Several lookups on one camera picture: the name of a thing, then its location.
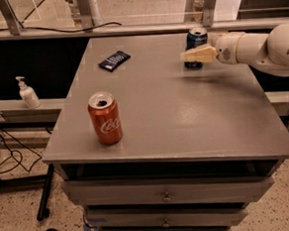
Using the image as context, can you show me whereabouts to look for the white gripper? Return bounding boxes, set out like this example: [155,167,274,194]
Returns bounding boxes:
[180,32,244,64]

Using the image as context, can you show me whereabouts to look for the blue pepsi can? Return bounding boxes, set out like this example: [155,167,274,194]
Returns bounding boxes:
[184,27,208,70]

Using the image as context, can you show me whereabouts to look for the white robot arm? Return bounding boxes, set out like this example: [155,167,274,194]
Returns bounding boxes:
[181,23,289,77]

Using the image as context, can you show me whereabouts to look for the red coke can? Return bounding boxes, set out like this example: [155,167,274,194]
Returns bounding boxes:
[87,91,123,145]

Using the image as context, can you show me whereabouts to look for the grey drawer cabinet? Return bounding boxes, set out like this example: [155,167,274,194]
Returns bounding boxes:
[44,34,289,231]

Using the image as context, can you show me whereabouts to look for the white pump sanitizer bottle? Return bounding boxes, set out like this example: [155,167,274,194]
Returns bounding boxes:
[16,76,41,109]

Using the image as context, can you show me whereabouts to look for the top grey drawer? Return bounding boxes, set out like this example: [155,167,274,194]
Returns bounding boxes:
[61,177,274,206]

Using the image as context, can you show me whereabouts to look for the middle grey drawer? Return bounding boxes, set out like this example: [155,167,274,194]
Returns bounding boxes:
[86,207,247,228]

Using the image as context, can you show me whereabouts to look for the black metal leg bar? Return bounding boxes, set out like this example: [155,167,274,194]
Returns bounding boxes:
[37,164,54,221]

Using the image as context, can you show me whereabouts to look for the right metal frame post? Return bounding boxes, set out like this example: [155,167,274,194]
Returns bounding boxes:
[183,0,216,28]

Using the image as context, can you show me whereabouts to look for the metal frame post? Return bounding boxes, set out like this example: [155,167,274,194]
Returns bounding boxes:
[0,0,24,36]
[65,0,101,30]
[183,0,216,28]

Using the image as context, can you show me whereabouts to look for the middle metal frame post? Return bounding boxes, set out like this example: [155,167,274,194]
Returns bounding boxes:
[65,0,101,30]

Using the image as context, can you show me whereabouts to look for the left metal frame post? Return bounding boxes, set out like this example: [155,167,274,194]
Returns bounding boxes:
[0,0,24,36]

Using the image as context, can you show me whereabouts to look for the black cable on ledge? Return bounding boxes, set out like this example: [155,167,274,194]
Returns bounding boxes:
[0,19,123,39]

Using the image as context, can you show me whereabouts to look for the black floor cables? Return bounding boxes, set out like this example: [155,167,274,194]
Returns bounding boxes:
[0,107,57,175]

